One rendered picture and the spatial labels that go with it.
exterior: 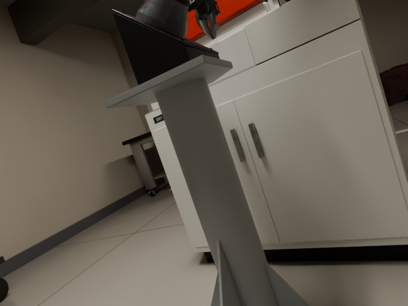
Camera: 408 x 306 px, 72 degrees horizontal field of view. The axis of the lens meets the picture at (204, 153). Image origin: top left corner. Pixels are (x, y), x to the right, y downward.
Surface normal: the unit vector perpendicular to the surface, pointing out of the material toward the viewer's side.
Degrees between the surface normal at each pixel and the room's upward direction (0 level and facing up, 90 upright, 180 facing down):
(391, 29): 90
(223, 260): 90
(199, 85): 90
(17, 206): 90
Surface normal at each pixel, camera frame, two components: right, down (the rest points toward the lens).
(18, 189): 0.86, -0.26
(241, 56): -0.51, 0.25
